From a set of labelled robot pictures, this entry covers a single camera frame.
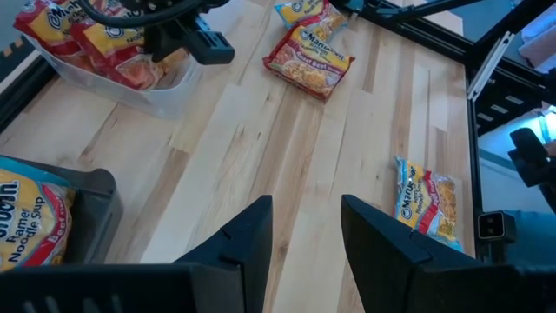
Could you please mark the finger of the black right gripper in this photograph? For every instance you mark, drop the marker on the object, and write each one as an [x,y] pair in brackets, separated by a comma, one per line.
[163,43]
[213,50]

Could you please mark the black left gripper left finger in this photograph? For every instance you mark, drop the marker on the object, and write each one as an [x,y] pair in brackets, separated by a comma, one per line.
[247,243]

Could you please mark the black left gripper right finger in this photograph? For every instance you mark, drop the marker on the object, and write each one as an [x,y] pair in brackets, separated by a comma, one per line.
[382,252]

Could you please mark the red Maruchan ramen packet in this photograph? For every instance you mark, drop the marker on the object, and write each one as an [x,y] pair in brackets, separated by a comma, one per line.
[48,26]
[308,65]
[113,43]

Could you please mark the blue Maruchan ramen packet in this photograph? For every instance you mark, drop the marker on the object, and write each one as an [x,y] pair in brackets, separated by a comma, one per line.
[30,217]
[428,204]
[299,8]

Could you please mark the clear plastic bin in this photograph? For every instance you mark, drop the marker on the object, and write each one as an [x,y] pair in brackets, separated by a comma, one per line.
[165,102]

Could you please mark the black striped-edge floor mat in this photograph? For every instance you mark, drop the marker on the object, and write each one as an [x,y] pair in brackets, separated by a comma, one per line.
[8,65]

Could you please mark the dark grey plastic bin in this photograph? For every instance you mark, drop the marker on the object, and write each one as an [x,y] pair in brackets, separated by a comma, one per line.
[95,208]

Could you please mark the black office chair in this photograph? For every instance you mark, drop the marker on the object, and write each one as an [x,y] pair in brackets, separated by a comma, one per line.
[527,152]

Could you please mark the white metal bar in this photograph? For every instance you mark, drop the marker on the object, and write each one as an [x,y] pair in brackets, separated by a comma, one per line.
[488,65]

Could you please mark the small black table camera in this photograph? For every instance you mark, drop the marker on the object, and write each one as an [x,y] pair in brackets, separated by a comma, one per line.
[495,226]

